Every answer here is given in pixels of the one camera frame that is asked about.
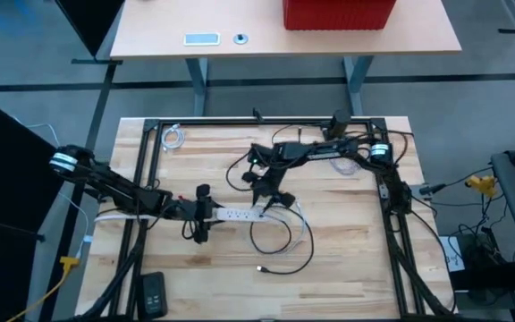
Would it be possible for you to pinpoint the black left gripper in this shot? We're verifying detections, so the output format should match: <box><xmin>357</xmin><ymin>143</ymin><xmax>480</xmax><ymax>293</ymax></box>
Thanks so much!
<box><xmin>179</xmin><ymin>182</ymin><xmax>223</xmax><ymax>245</ymax></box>

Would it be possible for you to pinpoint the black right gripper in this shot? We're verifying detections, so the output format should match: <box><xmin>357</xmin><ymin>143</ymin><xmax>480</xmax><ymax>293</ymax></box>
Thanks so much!
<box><xmin>241</xmin><ymin>167</ymin><xmax>297</xmax><ymax>212</ymax></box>

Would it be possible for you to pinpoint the white power strip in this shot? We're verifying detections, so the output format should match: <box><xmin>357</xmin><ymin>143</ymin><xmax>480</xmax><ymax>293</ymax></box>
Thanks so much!
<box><xmin>91</xmin><ymin>205</ymin><xmax>269</xmax><ymax>225</ymax></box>

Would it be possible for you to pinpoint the light blue USB cable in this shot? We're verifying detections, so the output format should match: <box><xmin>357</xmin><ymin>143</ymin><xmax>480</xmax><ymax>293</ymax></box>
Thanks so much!
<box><xmin>261</xmin><ymin>199</ymin><xmax>308</xmax><ymax>255</ymax></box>

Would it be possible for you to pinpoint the long black USB cable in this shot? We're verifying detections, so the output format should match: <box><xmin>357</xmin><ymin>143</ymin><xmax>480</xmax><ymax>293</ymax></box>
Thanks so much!
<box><xmin>249</xmin><ymin>203</ymin><xmax>316</xmax><ymax>275</ymax></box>

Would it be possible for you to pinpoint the short black USB cable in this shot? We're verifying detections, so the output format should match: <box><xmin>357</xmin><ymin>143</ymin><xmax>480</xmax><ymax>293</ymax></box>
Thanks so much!
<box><xmin>271</xmin><ymin>124</ymin><xmax>304</xmax><ymax>145</ymax></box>

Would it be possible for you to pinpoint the white usb cable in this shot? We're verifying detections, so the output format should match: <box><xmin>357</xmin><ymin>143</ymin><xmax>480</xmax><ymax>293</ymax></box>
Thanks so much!
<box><xmin>160</xmin><ymin>123</ymin><xmax>186</xmax><ymax>152</ymax></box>
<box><xmin>331</xmin><ymin>157</ymin><xmax>362</xmax><ymax>176</ymax></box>

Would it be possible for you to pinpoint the black charging tower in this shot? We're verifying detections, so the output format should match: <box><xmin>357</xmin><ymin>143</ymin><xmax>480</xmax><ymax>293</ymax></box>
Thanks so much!
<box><xmin>322</xmin><ymin>109</ymin><xmax>352</xmax><ymax>140</ymax></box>

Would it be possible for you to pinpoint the beige desk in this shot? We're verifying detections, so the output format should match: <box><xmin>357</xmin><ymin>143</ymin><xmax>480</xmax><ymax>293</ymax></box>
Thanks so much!
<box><xmin>109</xmin><ymin>0</ymin><xmax>463</xmax><ymax>116</ymax></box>

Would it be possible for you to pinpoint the white paper card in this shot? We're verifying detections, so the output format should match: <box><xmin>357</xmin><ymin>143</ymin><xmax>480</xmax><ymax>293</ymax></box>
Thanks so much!
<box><xmin>438</xmin><ymin>235</ymin><xmax>467</xmax><ymax>273</ymax></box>

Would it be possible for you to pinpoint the red storage bin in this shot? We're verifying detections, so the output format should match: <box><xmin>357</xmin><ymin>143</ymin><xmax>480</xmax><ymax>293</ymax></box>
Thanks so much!
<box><xmin>283</xmin><ymin>0</ymin><xmax>397</xmax><ymax>31</ymax></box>

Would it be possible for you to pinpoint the yellow connector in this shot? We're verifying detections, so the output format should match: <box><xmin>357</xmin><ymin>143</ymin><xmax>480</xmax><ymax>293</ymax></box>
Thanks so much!
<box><xmin>465</xmin><ymin>174</ymin><xmax>498</xmax><ymax>199</ymax></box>

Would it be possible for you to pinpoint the black aluminium table frame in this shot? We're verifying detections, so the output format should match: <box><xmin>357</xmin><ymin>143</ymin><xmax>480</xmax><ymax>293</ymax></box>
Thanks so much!
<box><xmin>107</xmin><ymin>116</ymin><xmax>458</xmax><ymax>322</ymax></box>

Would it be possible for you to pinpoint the thin white floor cable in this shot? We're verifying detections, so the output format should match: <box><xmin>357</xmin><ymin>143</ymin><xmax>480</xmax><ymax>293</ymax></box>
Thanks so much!
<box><xmin>13</xmin><ymin>116</ymin><xmax>91</xmax><ymax>260</ymax></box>

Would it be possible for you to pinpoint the yellow plug with cable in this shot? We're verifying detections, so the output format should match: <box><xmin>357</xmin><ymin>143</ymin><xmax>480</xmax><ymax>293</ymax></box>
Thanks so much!
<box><xmin>5</xmin><ymin>255</ymin><xmax>81</xmax><ymax>322</ymax></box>

